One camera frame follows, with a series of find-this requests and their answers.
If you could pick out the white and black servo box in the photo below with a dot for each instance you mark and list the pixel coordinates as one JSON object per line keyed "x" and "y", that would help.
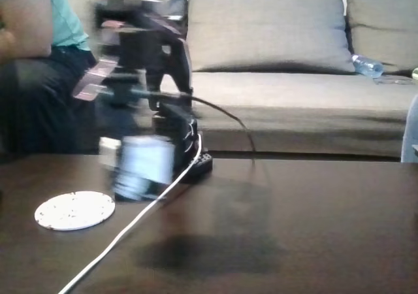
{"x": 143, "y": 170}

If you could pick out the black webcam on gripper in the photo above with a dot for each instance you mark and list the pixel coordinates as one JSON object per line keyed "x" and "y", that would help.
{"x": 93, "y": 80}

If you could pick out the person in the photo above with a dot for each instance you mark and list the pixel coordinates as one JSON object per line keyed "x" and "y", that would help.
{"x": 32, "y": 111}

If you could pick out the round white speckled coaster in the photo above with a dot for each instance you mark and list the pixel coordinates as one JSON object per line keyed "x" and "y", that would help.
{"x": 72, "y": 212}

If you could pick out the grey fabric sofa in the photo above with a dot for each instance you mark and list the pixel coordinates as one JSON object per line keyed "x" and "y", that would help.
{"x": 294, "y": 111}

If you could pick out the clear plastic water bottle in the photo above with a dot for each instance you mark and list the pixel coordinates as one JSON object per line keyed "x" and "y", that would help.
{"x": 367, "y": 65}

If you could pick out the person's leg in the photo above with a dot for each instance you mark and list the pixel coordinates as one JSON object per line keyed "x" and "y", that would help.
{"x": 411, "y": 134}

